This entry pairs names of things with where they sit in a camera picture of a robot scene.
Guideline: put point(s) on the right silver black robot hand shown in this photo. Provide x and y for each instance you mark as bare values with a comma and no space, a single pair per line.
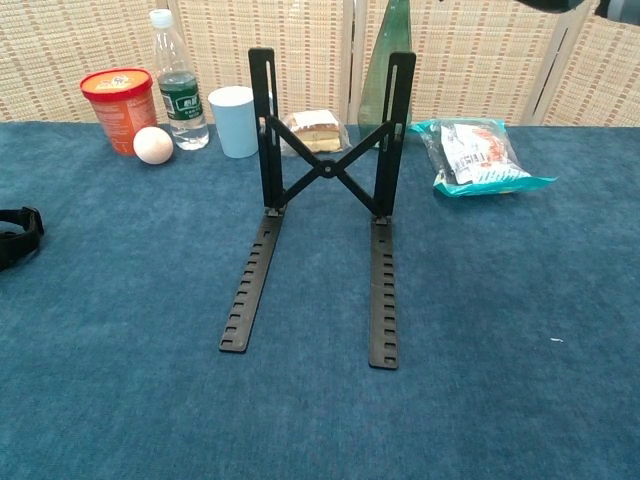
550,5

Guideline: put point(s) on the black folding laptop stand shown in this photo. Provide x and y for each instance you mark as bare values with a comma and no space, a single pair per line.
406,150

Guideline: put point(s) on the teal white snack packet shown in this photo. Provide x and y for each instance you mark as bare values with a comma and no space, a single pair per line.
475,155

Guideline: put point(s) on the bamboo folding screen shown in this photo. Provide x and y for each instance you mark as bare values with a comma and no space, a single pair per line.
310,50

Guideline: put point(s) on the plastic wrapped sponge cake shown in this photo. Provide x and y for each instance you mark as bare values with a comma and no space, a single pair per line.
320,132

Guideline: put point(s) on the clear water bottle green label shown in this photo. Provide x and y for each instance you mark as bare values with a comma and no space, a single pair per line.
182,105

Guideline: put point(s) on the pale pink egg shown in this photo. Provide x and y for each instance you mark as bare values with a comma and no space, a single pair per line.
153,145

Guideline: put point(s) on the orange tub with red lid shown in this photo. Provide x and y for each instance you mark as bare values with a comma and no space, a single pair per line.
117,105

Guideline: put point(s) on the blue table cloth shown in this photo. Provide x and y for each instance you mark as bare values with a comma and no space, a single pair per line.
125,400

